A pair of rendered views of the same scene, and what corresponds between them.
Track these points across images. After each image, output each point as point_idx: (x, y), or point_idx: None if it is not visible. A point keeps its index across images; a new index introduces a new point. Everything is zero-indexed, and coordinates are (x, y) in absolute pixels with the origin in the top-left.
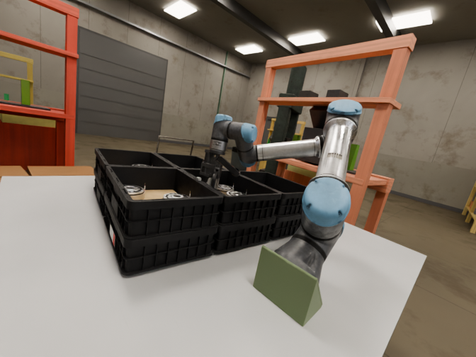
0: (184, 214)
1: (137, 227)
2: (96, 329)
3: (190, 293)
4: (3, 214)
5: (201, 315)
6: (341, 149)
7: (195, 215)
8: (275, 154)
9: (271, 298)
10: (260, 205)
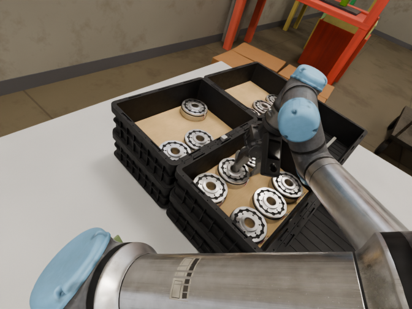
0: (143, 148)
1: (118, 126)
2: (65, 156)
3: (101, 199)
4: (171, 82)
5: (75, 210)
6: (207, 292)
7: (148, 156)
8: (322, 198)
9: None
10: (223, 228)
